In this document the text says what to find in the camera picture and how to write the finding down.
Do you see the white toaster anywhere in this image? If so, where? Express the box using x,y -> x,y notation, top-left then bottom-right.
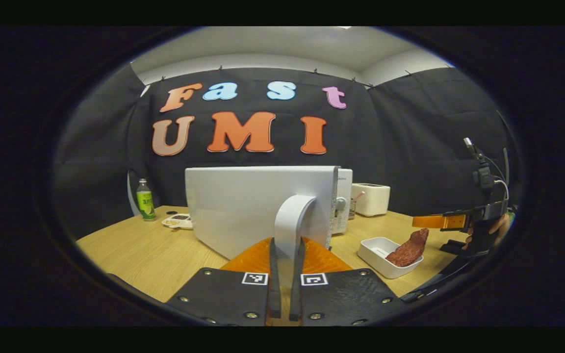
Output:
351,183 -> 391,217

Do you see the white divided snack plate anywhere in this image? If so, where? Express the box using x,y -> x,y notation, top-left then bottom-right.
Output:
161,213 -> 194,230

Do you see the row of black cloth clips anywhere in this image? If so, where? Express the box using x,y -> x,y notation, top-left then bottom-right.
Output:
162,65 -> 411,90

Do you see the white rectangular dish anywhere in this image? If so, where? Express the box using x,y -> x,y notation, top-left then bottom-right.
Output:
357,237 -> 424,279

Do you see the black backdrop cloth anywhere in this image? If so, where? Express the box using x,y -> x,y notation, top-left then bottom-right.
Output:
53,64 -> 521,241

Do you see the green label drink bottle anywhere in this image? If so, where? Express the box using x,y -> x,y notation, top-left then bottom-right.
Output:
136,178 -> 156,221

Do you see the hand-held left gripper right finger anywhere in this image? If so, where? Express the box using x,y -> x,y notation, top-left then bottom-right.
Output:
290,237 -> 406,327

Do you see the reddish brown meat slice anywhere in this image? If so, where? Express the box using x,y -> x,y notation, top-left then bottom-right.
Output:
385,228 -> 430,268

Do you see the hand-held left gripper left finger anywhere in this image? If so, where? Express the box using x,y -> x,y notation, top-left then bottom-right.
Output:
165,237 -> 283,327

